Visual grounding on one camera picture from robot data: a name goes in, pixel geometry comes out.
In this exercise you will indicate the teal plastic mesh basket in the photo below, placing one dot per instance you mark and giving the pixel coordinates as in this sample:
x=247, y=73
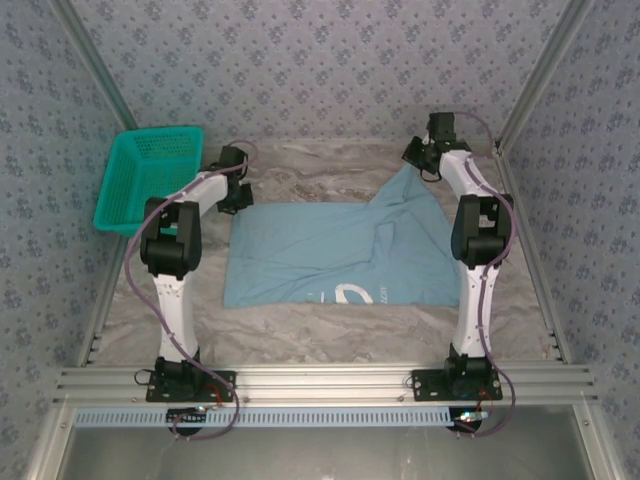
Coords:
x=130, y=180

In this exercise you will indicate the light blue t-shirt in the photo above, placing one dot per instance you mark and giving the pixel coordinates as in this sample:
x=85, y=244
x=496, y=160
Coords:
x=325, y=250

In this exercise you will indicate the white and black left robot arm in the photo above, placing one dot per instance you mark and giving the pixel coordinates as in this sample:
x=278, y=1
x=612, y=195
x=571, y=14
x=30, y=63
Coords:
x=175, y=310

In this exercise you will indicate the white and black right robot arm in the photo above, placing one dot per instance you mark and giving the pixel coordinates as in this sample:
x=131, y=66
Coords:
x=472, y=300

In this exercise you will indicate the small black electronics module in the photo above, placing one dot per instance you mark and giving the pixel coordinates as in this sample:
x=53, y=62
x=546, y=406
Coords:
x=182, y=416
x=470, y=422

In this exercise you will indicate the grey metal panel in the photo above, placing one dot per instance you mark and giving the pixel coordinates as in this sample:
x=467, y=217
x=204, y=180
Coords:
x=325, y=455

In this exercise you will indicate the aluminium corner post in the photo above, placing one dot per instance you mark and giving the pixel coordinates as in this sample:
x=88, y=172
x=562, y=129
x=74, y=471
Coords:
x=104, y=75
x=541, y=75

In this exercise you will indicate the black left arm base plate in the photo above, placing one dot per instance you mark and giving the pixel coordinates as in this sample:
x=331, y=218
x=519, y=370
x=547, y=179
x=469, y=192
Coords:
x=220, y=387

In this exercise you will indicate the aluminium frame crossbar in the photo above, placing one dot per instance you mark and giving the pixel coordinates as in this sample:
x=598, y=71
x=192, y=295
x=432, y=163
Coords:
x=325, y=382

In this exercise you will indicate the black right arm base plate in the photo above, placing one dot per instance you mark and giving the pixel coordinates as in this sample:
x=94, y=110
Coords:
x=430, y=387

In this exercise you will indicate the aluminium frame leg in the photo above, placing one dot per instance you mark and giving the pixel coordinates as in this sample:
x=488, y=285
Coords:
x=595, y=440
x=50, y=440

